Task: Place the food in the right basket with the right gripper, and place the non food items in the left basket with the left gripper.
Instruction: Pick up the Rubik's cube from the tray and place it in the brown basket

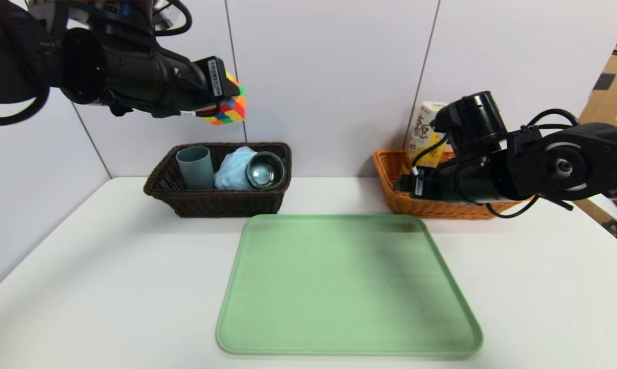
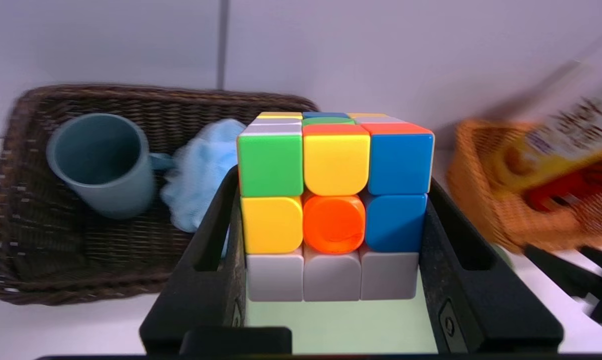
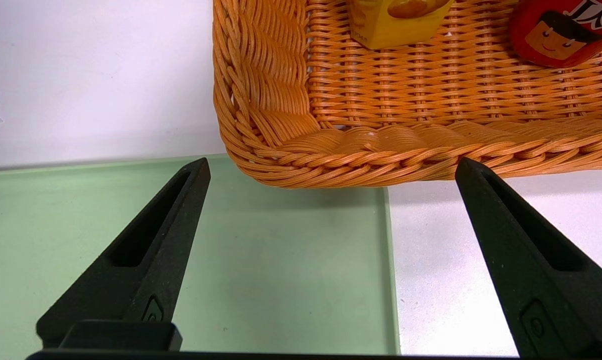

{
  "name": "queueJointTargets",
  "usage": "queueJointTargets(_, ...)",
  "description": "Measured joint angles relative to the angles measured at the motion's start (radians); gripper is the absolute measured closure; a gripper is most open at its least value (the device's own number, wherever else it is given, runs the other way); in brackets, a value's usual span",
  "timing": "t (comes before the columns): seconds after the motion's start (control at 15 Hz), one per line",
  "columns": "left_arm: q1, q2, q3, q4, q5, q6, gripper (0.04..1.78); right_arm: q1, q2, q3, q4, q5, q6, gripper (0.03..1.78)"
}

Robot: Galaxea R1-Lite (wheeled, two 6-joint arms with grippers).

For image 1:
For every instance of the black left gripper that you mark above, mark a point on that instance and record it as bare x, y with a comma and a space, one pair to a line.
215, 77

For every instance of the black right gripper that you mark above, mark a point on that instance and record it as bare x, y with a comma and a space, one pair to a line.
417, 186

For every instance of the multicoloured puzzle cube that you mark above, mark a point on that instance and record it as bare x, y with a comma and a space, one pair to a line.
231, 110

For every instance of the tall yellow snack box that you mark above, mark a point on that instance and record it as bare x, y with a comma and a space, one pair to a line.
424, 133

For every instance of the light blue bath pouf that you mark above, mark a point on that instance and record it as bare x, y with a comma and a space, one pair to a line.
231, 171

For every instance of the blue-grey plastic cup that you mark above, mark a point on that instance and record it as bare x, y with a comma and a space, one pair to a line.
196, 169

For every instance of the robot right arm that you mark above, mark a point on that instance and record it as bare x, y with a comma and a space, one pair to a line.
544, 164

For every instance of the orange wicker basket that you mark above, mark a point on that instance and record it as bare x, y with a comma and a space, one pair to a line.
416, 207

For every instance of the dark brown wicker basket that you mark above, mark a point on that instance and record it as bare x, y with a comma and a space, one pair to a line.
211, 205

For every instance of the light green plastic tray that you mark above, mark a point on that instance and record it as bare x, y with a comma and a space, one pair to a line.
339, 297

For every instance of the wooden cabinet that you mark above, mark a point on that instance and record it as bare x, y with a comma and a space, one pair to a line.
613, 77

